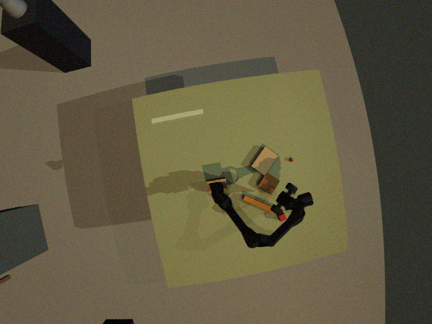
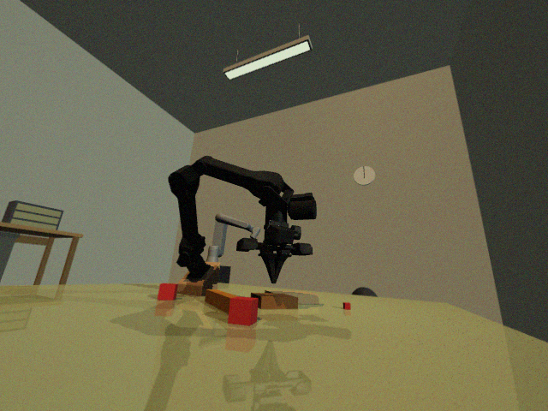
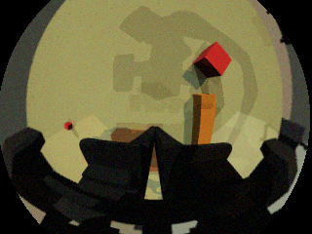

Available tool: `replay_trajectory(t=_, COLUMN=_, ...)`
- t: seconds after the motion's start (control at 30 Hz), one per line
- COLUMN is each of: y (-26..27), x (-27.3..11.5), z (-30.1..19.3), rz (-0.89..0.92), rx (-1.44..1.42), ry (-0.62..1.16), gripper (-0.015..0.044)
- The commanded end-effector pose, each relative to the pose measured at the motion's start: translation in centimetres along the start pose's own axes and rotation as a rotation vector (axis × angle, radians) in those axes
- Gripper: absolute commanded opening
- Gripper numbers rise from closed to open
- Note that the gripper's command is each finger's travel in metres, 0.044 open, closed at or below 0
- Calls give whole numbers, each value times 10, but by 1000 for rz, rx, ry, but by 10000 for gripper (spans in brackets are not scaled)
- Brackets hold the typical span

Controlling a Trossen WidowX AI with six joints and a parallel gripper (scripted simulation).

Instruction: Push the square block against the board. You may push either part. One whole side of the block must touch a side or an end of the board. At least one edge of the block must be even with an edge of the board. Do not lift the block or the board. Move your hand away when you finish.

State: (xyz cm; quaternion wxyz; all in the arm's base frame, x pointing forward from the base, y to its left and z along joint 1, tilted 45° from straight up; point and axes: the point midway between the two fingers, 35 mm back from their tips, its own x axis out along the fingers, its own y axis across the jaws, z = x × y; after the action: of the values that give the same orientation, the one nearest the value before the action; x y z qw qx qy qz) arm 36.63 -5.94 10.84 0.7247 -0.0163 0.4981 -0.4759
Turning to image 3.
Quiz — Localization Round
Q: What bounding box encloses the brown square block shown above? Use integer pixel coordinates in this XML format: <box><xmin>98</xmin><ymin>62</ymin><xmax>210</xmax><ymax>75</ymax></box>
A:
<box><xmin>111</xmin><ymin>129</ymin><xmax>159</xmax><ymax>172</ymax></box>

